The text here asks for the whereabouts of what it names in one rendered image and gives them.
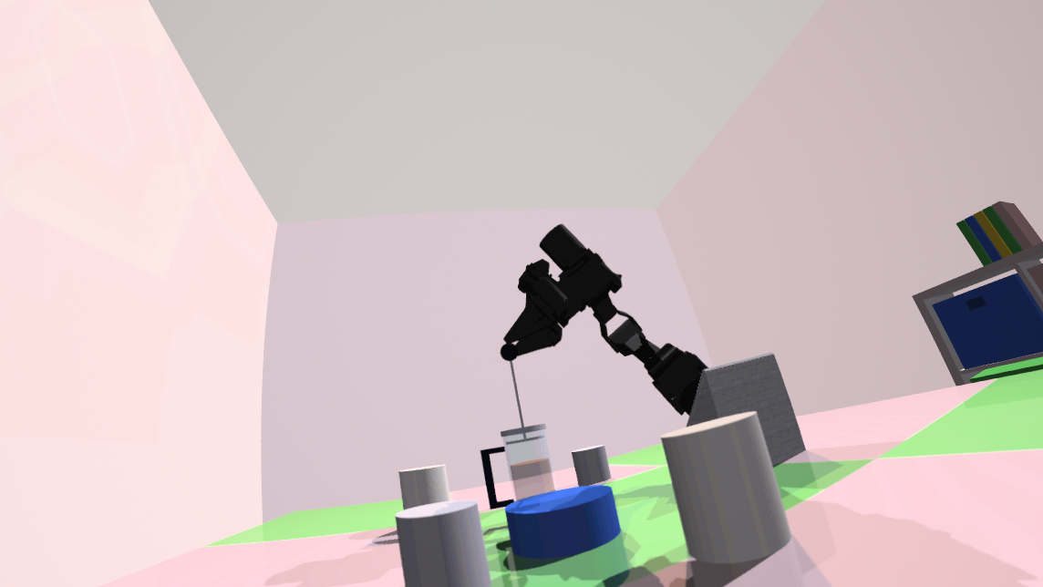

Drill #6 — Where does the blue short cylinder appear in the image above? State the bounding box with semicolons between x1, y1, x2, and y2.
505;485;621;559

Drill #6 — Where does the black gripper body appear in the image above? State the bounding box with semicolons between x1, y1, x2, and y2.
529;274;592;347

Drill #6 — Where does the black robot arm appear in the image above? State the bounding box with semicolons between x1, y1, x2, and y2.
518;224;708;416

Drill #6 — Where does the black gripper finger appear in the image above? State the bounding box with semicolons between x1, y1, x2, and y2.
503;291;555;345
516;331;552;356

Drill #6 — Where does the glass french press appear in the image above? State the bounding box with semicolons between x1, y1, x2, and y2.
480;344;558;510

